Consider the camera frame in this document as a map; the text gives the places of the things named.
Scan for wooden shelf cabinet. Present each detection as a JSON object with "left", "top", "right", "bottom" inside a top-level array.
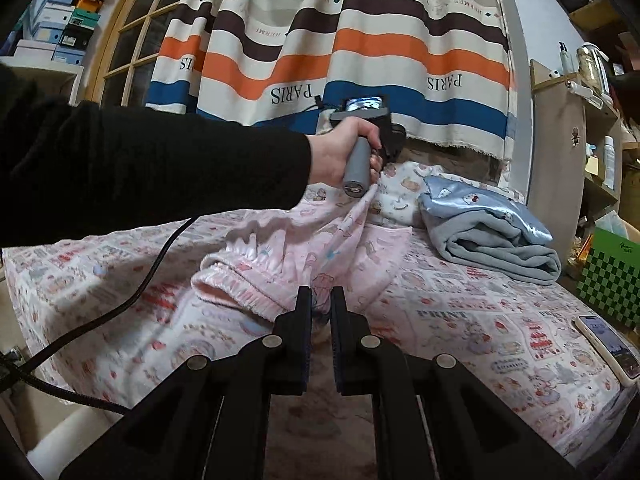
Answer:
[{"left": 529, "top": 0, "right": 640, "bottom": 281}]

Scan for folded grey garment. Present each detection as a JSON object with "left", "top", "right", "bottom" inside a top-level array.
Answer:
[{"left": 430, "top": 210, "right": 563, "bottom": 286}]

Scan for smartphone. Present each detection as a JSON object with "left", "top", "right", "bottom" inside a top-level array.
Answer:
[{"left": 572, "top": 314, "right": 640, "bottom": 387}]

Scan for green checkered box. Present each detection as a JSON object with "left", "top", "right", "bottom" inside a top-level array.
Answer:
[{"left": 576, "top": 227, "right": 640, "bottom": 328}]

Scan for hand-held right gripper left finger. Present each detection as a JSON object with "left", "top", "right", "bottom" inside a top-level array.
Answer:
[{"left": 60, "top": 286, "right": 313, "bottom": 480}]

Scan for glass jar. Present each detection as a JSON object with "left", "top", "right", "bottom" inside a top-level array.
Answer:
[{"left": 576, "top": 42, "right": 611, "bottom": 98}]

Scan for printed bed sheet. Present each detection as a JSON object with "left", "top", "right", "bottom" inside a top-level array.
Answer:
[{"left": 0, "top": 205, "right": 631, "bottom": 466}]

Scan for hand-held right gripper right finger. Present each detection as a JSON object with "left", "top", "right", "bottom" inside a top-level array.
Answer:
[{"left": 331, "top": 286, "right": 583, "bottom": 480}]

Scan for white lint roller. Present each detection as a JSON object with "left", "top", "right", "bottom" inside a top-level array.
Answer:
[{"left": 567, "top": 81, "right": 608, "bottom": 108}]

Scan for folded blue satin garment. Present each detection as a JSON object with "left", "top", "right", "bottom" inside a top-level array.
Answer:
[{"left": 417, "top": 175, "right": 555, "bottom": 248}]

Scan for black cable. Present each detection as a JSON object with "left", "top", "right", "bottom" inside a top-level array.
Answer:
[{"left": 0, "top": 217, "right": 193, "bottom": 413}]

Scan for person's left forearm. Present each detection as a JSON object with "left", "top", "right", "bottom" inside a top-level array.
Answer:
[{"left": 0, "top": 60, "right": 313, "bottom": 248}]

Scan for striped curtain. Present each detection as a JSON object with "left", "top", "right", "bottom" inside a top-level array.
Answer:
[{"left": 145, "top": 0, "right": 516, "bottom": 161}]

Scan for person's left hand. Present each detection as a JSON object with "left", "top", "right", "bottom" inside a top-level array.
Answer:
[{"left": 306, "top": 121, "right": 385, "bottom": 190}]

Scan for white bear-print pillow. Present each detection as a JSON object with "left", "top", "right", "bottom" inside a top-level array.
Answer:
[{"left": 370, "top": 160, "right": 526, "bottom": 226}]

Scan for wooden door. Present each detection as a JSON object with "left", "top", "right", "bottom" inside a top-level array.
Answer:
[{"left": 92, "top": 0, "right": 201, "bottom": 108}]

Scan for pink printed pants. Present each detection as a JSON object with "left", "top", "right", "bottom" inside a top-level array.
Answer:
[{"left": 192, "top": 180, "right": 413, "bottom": 333}]

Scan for stack of storage boxes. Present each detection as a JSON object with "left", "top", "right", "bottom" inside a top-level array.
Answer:
[{"left": 12, "top": 0, "right": 103, "bottom": 66}]

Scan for white shelf unit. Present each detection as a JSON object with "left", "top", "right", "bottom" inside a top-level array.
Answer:
[{"left": 0, "top": 57, "right": 83, "bottom": 106}]

